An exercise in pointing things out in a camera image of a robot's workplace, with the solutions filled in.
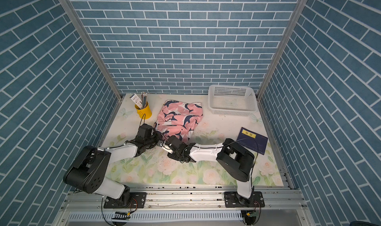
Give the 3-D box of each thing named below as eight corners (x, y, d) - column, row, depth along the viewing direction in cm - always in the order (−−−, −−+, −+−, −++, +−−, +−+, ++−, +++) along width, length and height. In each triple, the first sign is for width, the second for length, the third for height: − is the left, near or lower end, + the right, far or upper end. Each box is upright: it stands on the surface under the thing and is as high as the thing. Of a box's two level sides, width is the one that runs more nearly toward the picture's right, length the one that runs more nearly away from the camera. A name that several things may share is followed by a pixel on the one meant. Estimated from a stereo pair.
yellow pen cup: (140, 120, 107) (135, 111, 99) (139, 113, 111) (134, 104, 103) (152, 117, 109) (149, 108, 101) (151, 110, 113) (148, 101, 105)
